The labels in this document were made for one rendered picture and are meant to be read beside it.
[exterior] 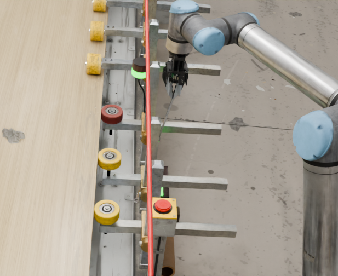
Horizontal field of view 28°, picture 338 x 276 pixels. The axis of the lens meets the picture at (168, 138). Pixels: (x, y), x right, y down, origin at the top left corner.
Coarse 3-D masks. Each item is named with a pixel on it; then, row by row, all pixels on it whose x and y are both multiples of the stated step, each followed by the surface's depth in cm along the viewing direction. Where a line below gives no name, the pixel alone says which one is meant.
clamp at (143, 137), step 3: (144, 114) 256; (141, 117) 257; (144, 117) 255; (141, 120) 255; (141, 126) 253; (141, 129) 252; (141, 132) 251; (144, 132) 249; (141, 135) 249; (144, 135) 248; (141, 138) 249; (144, 138) 248; (141, 141) 252; (144, 141) 249; (144, 144) 250
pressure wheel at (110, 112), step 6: (102, 108) 251; (108, 108) 252; (114, 108) 252; (120, 108) 252; (102, 114) 249; (108, 114) 248; (114, 114) 249; (120, 114) 249; (102, 120) 250; (108, 120) 249; (114, 120) 249; (120, 120) 251
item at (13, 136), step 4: (4, 128) 235; (4, 132) 235; (8, 132) 235; (12, 132) 234; (16, 132) 235; (20, 132) 235; (4, 136) 234; (8, 136) 233; (12, 136) 232; (16, 136) 234; (20, 136) 234; (24, 136) 235; (8, 140) 233; (12, 140) 232; (16, 140) 233
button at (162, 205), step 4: (160, 200) 170; (164, 200) 170; (156, 204) 169; (160, 204) 169; (164, 204) 169; (168, 204) 170; (156, 208) 169; (160, 208) 168; (164, 208) 168; (168, 208) 169
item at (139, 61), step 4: (136, 60) 233; (140, 60) 233; (144, 60) 234; (136, 64) 231; (140, 64) 232; (144, 64) 232; (140, 72) 232; (140, 84) 239; (144, 92) 240; (144, 96) 241; (144, 100) 242; (144, 104) 243; (144, 108) 245; (144, 112) 246
